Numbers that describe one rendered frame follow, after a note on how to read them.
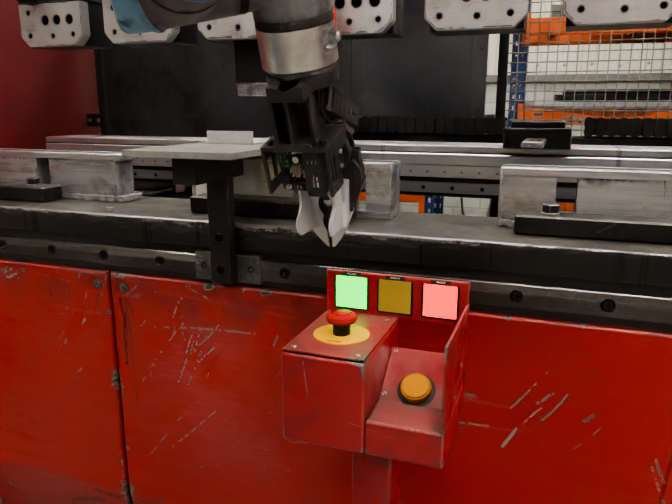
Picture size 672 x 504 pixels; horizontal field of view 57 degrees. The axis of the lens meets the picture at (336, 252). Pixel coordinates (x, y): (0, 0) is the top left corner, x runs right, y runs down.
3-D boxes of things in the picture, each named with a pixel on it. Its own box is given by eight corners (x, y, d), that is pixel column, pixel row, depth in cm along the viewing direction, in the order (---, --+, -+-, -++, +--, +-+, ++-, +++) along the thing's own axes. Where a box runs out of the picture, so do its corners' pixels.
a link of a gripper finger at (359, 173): (324, 211, 69) (313, 139, 65) (328, 203, 71) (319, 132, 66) (364, 213, 68) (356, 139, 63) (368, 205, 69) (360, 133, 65)
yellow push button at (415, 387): (399, 405, 77) (397, 396, 76) (405, 379, 80) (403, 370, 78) (429, 410, 76) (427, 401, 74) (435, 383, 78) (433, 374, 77)
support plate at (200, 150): (122, 156, 90) (121, 149, 90) (216, 146, 114) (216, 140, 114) (230, 160, 84) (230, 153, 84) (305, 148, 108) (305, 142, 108)
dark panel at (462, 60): (102, 160, 187) (89, 6, 177) (107, 160, 189) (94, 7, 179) (480, 174, 149) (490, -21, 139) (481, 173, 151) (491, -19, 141)
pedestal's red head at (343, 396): (282, 438, 77) (279, 301, 72) (328, 385, 91) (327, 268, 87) (442, 470, 70) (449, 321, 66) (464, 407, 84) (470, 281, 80)
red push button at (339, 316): (321, 342, 77) (320, 315, 76) (332, 331, 81) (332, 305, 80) (351, 346, 76) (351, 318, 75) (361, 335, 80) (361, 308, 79)
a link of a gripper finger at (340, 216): (319, 267, 69) (307, 193, 64) (335, 239, 73) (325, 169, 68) (345, 269, 68) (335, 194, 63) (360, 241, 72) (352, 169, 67)
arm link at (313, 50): (273, 15, 62) (350, 10, 59) (280, 60, 64) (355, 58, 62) (241, 34, 56) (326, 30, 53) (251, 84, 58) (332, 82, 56)
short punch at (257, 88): (235, 96, 111) (233, 40, 109) (240, 96, 113) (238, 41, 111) (285, 95, 108) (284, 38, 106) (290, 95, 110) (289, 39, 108)
